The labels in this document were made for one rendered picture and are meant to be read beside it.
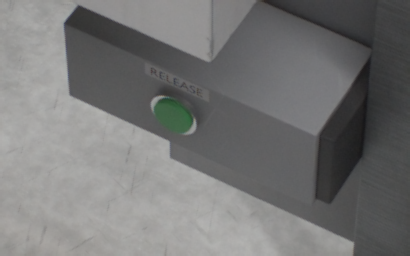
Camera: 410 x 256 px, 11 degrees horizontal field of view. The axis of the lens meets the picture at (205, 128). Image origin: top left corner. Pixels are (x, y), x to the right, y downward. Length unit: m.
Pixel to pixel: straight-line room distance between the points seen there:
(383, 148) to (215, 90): 0.12
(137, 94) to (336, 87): 0.14
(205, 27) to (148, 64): 0.22
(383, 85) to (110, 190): 1.46
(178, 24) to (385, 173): 0.29
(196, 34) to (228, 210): 1.59
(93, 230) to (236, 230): 0.19
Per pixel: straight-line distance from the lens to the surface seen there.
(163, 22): 1.29
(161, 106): 1.50
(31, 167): 2.91
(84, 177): 2.90
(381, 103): 1.46
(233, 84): 1.47
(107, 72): 1.52
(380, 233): 1.58
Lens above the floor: 2.33
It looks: 52 degrees down
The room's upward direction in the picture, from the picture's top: straight up
